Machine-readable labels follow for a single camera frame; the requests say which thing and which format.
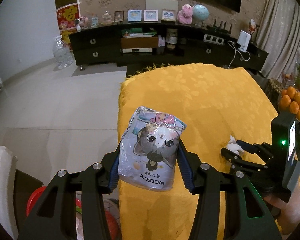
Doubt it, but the white paper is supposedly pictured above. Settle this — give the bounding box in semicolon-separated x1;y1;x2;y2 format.
226;135;244;155

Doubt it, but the white wall board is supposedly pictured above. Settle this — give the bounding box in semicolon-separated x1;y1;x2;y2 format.
145;0;178;11

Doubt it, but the person's right hand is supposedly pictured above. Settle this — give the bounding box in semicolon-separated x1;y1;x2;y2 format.
263;179;300;239

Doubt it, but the yellow table cloth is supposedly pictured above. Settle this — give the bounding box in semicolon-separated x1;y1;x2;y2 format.
117;63;277;239

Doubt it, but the red festive poster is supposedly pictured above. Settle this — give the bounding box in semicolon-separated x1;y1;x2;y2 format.
56;3;80;44

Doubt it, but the light blue globe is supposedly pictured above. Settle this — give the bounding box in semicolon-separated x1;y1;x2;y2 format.
192;4;209;27

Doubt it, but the beige curtain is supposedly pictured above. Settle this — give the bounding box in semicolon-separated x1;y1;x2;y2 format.
256;0;300;79

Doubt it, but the red plastic mesh basket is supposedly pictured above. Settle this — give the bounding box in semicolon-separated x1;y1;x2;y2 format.
26;186;120;240

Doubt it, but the pile of oranges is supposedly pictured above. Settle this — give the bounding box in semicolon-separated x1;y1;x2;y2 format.
277;86;300;121

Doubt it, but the large clear water bottle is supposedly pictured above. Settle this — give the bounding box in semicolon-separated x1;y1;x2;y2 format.
53;35;74;69

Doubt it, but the black wifi router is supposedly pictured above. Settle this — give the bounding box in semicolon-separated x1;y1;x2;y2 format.
206;19;232;35

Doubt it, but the white small camera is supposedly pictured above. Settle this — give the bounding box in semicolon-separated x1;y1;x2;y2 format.
75;18;83;32

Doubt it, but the pink plush toy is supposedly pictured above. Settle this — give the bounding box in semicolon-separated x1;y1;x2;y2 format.
177;4;193;25

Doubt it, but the blue picture frame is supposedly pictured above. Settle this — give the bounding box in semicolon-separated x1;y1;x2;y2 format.
127;10;142;22

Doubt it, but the white picture frame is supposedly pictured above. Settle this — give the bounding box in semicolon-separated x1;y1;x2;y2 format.
143;9;158;22

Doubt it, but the brown small photo frame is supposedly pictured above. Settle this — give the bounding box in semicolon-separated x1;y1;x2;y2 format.
114;10;125;23

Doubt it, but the white cable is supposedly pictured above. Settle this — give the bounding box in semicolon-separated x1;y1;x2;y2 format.
226;40;251;69

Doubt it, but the white router box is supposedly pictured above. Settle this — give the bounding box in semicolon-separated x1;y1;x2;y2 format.
237;30;251;53

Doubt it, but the black tv cabinet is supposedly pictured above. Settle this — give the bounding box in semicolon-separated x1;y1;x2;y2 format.
69;21;268;74

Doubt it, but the cat print tissue pack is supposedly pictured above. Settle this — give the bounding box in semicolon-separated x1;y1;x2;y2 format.
118;106;186;191

